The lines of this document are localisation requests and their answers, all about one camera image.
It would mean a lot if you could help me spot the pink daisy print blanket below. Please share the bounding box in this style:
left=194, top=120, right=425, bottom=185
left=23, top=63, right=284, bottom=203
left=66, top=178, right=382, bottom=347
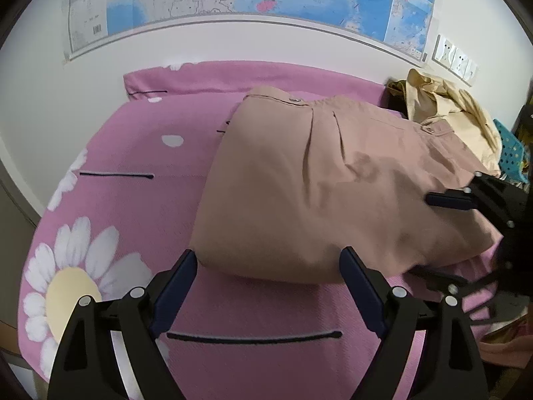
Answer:
left=19, top=60, right=533, bottom=400

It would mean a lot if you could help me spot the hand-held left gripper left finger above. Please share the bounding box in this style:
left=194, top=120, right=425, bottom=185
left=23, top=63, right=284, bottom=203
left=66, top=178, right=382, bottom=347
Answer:
left=48, top=249, right=198, bottom=400

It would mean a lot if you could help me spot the peach cloth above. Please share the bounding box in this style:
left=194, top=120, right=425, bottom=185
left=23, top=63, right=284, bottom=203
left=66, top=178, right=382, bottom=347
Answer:
left=479, top=317, right=533, bottom=368

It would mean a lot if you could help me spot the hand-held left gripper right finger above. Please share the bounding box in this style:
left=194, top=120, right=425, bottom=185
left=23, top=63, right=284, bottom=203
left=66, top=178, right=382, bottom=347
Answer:
left=339, top=246, right=488, bottom=400

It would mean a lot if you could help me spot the dusty pink jacket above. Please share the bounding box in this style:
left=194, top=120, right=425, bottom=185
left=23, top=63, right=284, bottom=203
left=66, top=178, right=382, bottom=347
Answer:
left=189, top=85, right=506, bottom=286

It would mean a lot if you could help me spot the cream garment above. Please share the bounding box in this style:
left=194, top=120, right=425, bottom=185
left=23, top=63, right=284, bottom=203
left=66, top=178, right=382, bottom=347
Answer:
left=406, top=69, right=502, bottom=178

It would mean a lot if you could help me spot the dark olive cloth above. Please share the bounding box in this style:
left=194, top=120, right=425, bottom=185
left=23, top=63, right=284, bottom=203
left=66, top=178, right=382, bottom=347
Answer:
left=385, top=79, right=411, bottom=113

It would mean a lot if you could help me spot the white wall socket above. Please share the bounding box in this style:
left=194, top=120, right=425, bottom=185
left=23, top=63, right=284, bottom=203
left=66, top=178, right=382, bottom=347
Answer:
left=433, top=34, right=452, bottom=67
left=450, top=46, right=467, bottom=76
left=464, top=56, right=479, bottom=86

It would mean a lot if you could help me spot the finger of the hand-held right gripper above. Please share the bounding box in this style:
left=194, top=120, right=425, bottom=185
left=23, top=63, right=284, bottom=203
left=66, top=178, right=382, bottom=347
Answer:
left=425, top=172, right=525, bottom=226
left=408, top=267, right=500, bottom=298

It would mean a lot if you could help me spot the teal plastic basket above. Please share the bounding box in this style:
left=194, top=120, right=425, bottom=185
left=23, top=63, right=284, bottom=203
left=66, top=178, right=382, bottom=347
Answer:
left=493, top=119, right=531, bottom=184

